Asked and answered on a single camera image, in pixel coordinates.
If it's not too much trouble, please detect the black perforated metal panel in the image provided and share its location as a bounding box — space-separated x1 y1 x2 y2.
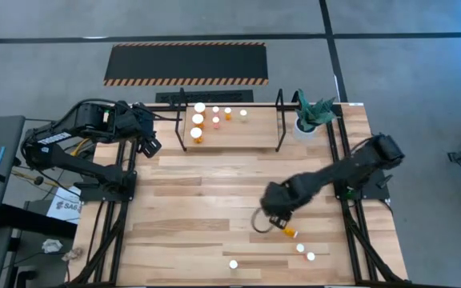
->
154 89 255 104

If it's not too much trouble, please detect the grey gripper cable loop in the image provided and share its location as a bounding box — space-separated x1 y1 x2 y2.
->
251 206 275 234

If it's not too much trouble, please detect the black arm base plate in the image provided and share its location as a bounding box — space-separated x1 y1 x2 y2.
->
333 170 391 202
78 170 138 203

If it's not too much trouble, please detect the wooden shelf board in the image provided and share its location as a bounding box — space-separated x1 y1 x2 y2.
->
182 105 280 150

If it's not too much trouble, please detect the crumpled white paper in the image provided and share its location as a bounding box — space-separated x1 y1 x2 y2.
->
41 238 64 254

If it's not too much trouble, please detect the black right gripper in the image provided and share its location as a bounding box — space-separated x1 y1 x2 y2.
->
259 178 308 230

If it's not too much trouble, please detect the grey side desk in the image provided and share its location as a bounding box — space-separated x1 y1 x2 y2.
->
0 114 26 235

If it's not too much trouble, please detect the black metal shelf side frame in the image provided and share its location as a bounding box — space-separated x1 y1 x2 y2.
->
275 87 287 154
173 86 189 153

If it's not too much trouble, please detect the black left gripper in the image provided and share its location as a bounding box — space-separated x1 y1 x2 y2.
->
124 102 162 158

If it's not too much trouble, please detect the green snake plant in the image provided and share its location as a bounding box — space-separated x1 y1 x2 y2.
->
294 88 338 133

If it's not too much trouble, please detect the black aluminium frame rail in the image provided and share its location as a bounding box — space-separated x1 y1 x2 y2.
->
108 199 130 285
340 199 363 283
114 139 126 175
127 139 138 175
350 199 402 285
76 199 114 285
325 104 338 189
336 104 350 177
144 102 340 112

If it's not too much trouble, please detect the yellow cable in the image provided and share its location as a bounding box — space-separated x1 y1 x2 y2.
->
69 137 92 158

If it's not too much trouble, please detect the white plant pot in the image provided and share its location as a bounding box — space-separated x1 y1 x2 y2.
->
292 116 319 142

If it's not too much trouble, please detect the black desk beam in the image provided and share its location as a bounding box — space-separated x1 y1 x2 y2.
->
0 202 78 240

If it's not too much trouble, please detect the white printed paper sheet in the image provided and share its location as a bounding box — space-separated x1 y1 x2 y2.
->
45 185 83 226

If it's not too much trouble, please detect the black hazard-striped floor mat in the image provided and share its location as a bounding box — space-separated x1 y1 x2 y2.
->
102 41 270 87

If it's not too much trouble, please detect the crumpled brown paper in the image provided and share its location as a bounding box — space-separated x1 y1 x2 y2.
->
61 246 85 262

